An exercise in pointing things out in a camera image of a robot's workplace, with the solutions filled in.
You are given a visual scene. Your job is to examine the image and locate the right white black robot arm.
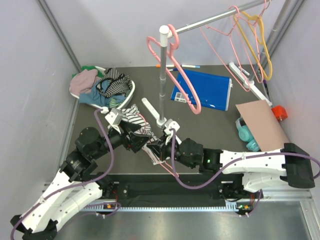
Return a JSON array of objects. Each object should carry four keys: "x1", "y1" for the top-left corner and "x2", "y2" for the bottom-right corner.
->
[{"x1": 143, "y1": 138, "x2": 315, "y2": 198}]

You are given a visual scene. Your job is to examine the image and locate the blue garment in basket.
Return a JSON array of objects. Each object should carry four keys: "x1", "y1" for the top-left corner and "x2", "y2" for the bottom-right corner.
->
[{"x1": 79, "y1": 81, "x2": 126, "y2": 108}]

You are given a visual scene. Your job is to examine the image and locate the thick pink plastic hanger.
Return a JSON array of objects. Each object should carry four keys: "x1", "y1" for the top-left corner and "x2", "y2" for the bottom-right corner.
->
[{"x1": 146, "y1": 23, "x2": 202, "y2": 115}]

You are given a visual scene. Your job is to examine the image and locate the white marker pen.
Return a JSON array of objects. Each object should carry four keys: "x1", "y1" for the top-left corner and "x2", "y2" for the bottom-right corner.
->
[{"x1": 156, "y1": 64, "x2": 201, "y2": 69}]

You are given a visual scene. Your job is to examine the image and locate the green garment in basket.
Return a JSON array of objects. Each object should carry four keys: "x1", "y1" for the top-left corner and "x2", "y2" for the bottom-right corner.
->
[{"x1": 72, "y1": 65, "x2": 104, "y2": 78}]

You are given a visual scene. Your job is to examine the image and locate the blue folder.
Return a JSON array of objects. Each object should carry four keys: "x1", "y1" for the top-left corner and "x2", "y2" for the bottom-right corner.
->
[{"x1": 170, "y1": 69, "x2": 233, "y2": 111}]

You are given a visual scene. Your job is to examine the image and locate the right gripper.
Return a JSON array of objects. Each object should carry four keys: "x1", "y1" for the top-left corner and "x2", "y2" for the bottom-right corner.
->
[{"x1": 147, "y1": 133, "x2": 197, "y2": 170}]

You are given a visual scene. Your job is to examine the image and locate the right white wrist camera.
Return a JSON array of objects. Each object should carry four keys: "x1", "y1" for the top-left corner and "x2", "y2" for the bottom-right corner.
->
[{"x1": 162, "y1": 119, "x2": 180, "y2": 145}]

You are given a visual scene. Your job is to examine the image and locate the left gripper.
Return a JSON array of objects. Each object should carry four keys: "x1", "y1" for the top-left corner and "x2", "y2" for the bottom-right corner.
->
[{"x1": 92, "y1": 119, "x2": 153, "y2": 160}]

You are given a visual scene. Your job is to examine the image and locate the brown cardboard sheet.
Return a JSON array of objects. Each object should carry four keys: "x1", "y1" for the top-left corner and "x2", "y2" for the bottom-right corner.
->
[{"x1": 236, "y1": 100, "x2": 290, "y2": 152}]

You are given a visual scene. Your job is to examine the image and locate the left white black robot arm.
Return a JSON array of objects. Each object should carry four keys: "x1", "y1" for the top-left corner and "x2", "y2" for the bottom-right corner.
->
[{"x1": 10, "y1": 120, "x2": 152, "y2": 240}]

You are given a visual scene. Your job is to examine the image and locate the thin pink wire hanger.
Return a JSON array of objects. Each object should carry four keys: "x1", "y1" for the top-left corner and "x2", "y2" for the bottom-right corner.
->
[
  {"x1": 136, "y1": 112, "x2": 179, "y2": 178},
  {"x1": 199, "y1": 5, "x2": 251, "y2": 92},
  {"x1": 242, "y1": 0, "x2": 273, "y2": 81}
]

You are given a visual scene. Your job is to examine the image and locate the yellow plastic hanger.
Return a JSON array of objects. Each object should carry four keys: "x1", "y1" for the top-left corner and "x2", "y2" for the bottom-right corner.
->
[{"x1": 233, "y1": 11, "x2": 273, "y2": 81}]

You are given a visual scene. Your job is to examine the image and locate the dark striped garment in basket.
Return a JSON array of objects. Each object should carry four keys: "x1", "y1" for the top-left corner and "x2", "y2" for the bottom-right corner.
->
[{"x1": 95, "y1": 67, "x2": 133, "y2": 98}]

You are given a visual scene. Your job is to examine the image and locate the pink garment in basket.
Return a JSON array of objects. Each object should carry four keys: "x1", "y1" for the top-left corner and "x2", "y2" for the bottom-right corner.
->
[{"x1": 69, "y1": 69, "x2": 101, "y2": 97}]

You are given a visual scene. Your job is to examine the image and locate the black white striped tank top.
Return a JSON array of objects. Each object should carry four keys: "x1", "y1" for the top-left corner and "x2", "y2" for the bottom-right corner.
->
[{"x1": 119, "y1": 103, "x2": 161, "y2": 166}]

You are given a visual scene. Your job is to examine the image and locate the white garment rack stand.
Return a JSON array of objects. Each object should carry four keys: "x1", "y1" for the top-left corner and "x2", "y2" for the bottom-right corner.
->
[{"x1": 143, "y1": 0, "x2": 270, "y2": 128}]

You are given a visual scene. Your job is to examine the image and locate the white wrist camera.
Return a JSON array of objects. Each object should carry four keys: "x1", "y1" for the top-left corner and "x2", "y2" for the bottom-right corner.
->
[
  {"x1": 104, "y1": 108, "x2": 123, "y2": 134},
  {"x1": 162, "y1": 119, "x2": 180, "y2": 145}
]

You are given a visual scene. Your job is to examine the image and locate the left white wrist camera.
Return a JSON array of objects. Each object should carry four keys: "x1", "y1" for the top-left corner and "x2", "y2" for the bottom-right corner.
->
[{"x1": 104, "y1": 108, "x2": 123, "y2": 134}]

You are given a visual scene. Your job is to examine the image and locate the teal headphones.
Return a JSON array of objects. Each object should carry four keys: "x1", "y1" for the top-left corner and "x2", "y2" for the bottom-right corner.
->
[{"x1": 235, "y1": 117, "x2": 261, "y2": 152}]

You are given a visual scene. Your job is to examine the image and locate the red small box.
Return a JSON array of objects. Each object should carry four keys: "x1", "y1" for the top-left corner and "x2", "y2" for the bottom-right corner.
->
[{"x1": 271, "y1": 105, "x2": 288, "y2": 122}]

